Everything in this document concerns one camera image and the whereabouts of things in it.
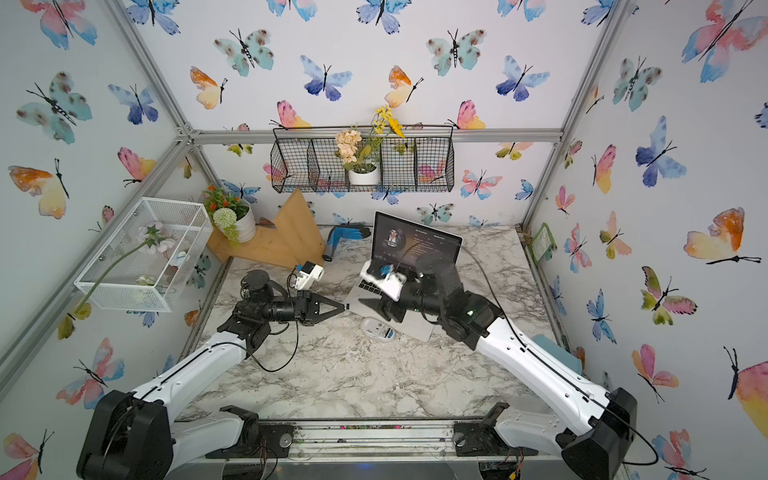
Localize light blue plastic object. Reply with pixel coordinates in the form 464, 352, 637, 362
533, 334, 583, 375

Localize black wire wall basket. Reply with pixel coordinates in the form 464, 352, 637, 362
265, 124, 455, 194

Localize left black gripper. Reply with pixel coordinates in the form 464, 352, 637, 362
259, 294, 343, 326

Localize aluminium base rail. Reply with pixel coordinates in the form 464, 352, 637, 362
179, 418, 625, 464

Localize silver laptop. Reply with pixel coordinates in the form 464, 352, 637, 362
345, 212, 463, 341

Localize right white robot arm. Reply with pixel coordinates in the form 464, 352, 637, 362
360, 253, 643, 479

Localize pink artificial flower stem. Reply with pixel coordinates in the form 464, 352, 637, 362
57, 221, 178, 341

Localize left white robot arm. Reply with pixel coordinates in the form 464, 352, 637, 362
76, 262, 345, 479

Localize wooden corner shelf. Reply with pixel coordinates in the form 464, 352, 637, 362
207, 190, 326, 268

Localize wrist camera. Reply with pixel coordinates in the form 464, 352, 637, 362
289, 261, 325, 291
360, 260, 407, 301

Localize white wireless mouse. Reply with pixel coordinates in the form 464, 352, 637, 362
360, 317, 396, 343

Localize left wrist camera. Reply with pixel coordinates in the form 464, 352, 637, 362
289, 261, 325, 291

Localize white pot peach flowers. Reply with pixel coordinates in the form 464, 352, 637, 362
335, 105, 404, 186

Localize white pot green plant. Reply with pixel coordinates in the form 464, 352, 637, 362
202, 181, 259, 244

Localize white wire cage box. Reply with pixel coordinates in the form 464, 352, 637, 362
74, 197, 213, 313

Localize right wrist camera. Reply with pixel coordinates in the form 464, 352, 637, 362
360, 260, 407, 301

